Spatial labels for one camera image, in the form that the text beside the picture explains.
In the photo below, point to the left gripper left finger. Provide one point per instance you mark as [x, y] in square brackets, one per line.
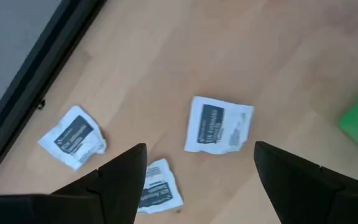
[104, 196]

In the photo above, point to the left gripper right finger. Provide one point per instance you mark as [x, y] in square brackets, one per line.
[309, 193]

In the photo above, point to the white towelette packet dark label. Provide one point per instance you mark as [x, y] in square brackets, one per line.
[217, 124]
[73, 137]
[162, 189]

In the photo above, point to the black aluminium table frame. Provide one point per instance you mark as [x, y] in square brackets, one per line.
[39, 71]

